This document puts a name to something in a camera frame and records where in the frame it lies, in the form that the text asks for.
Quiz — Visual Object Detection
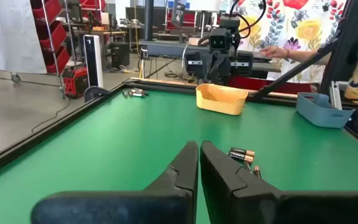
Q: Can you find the aluminium extrusion post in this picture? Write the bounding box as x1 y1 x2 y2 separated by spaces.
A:
329 80 344 110

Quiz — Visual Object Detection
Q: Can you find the black post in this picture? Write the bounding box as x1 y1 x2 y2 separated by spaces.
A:
143 0 155 42

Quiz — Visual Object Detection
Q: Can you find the person's hand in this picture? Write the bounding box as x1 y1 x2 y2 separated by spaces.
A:
260 45 290 59

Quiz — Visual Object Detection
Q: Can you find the black table frame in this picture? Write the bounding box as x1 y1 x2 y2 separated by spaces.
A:
0 77 358 181

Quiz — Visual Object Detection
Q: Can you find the black computer tower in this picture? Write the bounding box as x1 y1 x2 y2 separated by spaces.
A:
109 42 131 70

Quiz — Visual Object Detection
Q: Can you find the red black tool case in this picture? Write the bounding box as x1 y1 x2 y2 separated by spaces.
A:
62 66 89 100

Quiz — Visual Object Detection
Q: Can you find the slate blue plastic bin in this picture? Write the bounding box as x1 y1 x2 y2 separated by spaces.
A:
296 91 356 129

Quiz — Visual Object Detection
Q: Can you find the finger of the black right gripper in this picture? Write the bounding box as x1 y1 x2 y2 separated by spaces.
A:
220 55 231 85
210 55 222 85

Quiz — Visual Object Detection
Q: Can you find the person's forearm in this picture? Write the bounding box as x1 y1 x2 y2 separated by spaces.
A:
286 49 334 65

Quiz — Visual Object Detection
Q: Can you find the person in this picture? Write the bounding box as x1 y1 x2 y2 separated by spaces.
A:
228 0 351 84

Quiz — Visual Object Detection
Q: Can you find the yellow plastic bin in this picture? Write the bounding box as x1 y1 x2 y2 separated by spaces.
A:
195 83 249 116

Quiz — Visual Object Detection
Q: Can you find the white curtain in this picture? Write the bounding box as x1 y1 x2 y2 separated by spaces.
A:
0 0 48 75

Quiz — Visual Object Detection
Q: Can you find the black table clamp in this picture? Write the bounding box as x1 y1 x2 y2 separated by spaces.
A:
83 86 111 103

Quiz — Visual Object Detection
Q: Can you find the red low cabinet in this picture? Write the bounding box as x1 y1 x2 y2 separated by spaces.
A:
227 75 313 94

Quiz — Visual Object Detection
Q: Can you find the metal storage rack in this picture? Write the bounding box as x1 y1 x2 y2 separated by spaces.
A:
29 0 74 100

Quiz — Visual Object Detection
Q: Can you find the large black panel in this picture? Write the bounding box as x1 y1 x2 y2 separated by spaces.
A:
318 0 358 94

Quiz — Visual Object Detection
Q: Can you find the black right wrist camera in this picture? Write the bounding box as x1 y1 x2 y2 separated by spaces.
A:
209 27 232 52

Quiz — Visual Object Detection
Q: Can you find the black floor cable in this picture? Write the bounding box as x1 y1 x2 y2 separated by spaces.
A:
30 98 71 134

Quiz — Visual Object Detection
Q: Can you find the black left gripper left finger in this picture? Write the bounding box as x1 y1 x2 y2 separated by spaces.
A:
30 140 200 224

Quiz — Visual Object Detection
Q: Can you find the white black tower fan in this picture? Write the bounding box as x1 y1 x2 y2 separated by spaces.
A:
83 34 104 89

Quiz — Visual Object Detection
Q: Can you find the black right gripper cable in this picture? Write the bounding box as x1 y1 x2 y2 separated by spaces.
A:
228 0 267 40

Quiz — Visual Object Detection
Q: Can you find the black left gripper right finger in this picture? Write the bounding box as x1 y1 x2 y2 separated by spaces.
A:
200 140 358 224

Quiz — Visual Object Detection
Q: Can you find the red storage bin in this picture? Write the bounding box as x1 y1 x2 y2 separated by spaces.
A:
35 21 68 50
42 45 71 75
30 0 63 22

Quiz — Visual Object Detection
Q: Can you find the black diagonal frame strut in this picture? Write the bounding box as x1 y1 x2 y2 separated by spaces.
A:
249 37 343 101

